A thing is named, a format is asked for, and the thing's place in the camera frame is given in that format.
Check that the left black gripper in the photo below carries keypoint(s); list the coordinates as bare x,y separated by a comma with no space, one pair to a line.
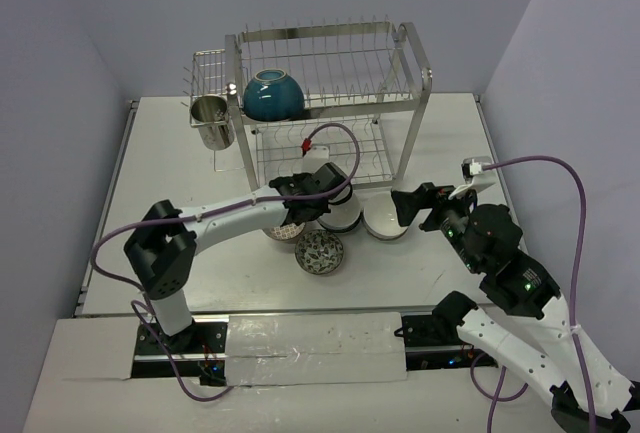
329,183

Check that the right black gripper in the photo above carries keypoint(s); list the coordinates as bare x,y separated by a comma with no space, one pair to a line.
407,202

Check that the white bowl top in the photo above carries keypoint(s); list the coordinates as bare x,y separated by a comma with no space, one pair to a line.
344,212

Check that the teal bowl tan interior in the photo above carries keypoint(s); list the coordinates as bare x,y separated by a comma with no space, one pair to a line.
273,95

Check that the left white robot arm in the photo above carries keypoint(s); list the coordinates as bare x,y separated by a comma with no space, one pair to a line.
162,247

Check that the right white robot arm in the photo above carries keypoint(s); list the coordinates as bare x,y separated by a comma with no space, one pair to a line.
584,391

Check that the steel two-tier dish rack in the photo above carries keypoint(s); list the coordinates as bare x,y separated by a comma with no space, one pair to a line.
373,76

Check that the white bowl dark rim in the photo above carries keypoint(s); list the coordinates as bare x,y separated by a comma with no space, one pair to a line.
380,218

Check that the geometric patterned bowl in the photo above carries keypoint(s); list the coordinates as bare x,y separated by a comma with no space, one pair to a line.
285,233

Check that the floral patterned dark bowl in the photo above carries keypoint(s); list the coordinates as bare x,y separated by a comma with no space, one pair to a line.
319,252

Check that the steel utensil cup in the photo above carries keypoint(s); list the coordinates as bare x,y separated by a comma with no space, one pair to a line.
209,115

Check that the white taped board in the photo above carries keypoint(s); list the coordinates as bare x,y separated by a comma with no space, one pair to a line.
314,349

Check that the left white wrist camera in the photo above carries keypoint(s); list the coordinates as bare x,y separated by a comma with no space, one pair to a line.
314,156

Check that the wire side basket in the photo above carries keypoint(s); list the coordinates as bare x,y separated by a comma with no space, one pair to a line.
205,75

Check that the black mounting rail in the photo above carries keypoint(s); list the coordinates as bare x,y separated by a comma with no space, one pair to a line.
199,353

